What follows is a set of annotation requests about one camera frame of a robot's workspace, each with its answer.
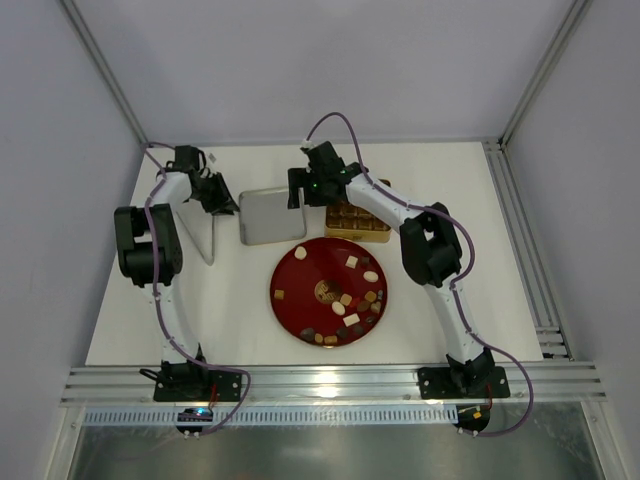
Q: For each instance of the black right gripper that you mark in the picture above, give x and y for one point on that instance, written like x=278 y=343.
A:
x=304 y=181

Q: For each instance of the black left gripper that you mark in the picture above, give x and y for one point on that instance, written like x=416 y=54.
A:
x=214 y=190

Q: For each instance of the metal tongs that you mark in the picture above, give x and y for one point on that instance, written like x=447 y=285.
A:
x=200 y=228

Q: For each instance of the silver tin lid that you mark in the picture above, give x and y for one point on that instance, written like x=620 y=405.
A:
x=265 y=218

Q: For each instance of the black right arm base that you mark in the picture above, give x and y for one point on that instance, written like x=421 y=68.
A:
x=442 y=383

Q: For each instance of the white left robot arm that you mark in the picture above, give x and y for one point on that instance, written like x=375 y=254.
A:
x=150 y=255

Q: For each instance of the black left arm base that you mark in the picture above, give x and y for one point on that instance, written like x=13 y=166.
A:
x=179 y=384

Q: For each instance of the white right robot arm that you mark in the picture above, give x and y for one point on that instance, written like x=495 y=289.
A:
x=430 y=251

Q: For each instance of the gold chocolate tin box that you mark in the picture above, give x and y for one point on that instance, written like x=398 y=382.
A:
x=343 y=220

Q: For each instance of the white cone chocolate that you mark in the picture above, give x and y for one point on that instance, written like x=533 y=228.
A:
x=300 y=253

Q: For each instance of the white cube chocolate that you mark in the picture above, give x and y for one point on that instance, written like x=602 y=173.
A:
x=352 y=261

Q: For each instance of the white oval swirl chocolate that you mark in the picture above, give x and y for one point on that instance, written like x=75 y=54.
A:
x=370 y=276

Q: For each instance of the cream rounded square chocolate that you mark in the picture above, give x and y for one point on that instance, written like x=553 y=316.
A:
x=345 y=299

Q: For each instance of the tan ridged shell chocolate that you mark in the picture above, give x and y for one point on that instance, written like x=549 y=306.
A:
x=370 y=296

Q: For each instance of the white rectangular chocolate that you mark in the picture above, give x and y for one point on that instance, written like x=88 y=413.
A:
x=351 y=319

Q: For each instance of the grey brown pebble chocolate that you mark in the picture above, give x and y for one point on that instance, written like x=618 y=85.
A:
x=308 y=333

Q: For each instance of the dark striped square chocolate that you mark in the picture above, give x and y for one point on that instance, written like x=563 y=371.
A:
x=342 y=332

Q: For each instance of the round red lacquer plate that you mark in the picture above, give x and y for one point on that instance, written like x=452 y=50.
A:
x=312 y=284

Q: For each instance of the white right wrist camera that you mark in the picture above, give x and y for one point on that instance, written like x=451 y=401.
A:
x=307 y=145

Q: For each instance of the right aluminium frame rail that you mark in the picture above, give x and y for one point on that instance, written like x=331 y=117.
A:
x=542 y=303

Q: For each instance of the aluminium front rail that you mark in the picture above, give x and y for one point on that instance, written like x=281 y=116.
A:
x=551 y=381

